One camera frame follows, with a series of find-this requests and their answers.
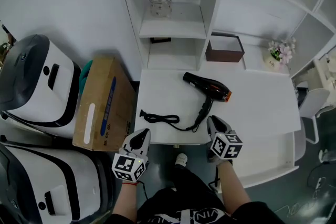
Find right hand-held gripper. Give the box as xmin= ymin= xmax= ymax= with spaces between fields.
xmin=207 ymin=115 xmax=243 ymax=159

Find white machine upper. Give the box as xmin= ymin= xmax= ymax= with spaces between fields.
xmin=0 ymin=34 xmax=82 ymax=139

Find person's black clothing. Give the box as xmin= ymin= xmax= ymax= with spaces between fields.
xmin=104 ymin=164 xmax=286 ymax=224

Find white machine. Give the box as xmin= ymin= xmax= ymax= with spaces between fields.
xmin=0 ymin=135 xmax=117 ymax=224
xmin=0 ymin=34 xmax=82 ymax=139

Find pink flowers in cream pot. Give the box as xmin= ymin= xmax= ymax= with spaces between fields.
xmin=263 ymin=37 xmax=297 ymax=71

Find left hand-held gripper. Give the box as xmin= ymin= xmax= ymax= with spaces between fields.
xmin=112 ymin=129 xmax=152 ymax=183

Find person's right forearm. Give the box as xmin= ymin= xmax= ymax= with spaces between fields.
xmin=217 ymin=162 xmax=252 ymax=215

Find white desk with drawers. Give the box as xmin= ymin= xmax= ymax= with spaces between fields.
xmin=133 ymin=67 xmax=302 ymax=145

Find white office chair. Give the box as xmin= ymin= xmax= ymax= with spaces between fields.
xmin=293 ymin=87 xmax=332 ymax=164

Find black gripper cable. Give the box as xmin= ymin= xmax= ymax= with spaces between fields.
xmin=137 ymin=180 xmax=150 ymax=200
xmin=208 ymin=165 xmax=221 ymax=194

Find cardboard box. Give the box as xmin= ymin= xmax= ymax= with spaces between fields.
xmin=71 ymin=56 xmax=138 ymax=152

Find white machine lower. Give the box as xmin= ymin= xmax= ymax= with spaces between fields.
xmin=0 ymin=135 xmax=117 ymax=224

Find brown box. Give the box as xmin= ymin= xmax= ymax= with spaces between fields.
xmin=205 ymin=32 xmax=246 ymax=63

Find person's left forearm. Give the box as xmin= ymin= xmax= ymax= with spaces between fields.
xmin=112 ymin=183 xmax=140 ymax=221

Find grey wrist strap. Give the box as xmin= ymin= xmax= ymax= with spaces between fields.
xmin=209 ymin=156 xmax=234 ymax=166

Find teal bag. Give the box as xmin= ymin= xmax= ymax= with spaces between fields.
xmin=78 ymin=59 xmax=94 ymax=94

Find black hair dryer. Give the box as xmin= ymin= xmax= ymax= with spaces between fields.
xmin=139 ymin=71 xmax=233 ymax=133
xmin=219 ymin=131 xmax=300 ymax=189

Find clear glass jar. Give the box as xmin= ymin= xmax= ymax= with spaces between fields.
xmin=149 ymin=0 xmax=173 ymax=18

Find white shoe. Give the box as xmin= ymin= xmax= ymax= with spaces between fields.
xmin=174 ymin=153 xmax=188 ymax=166

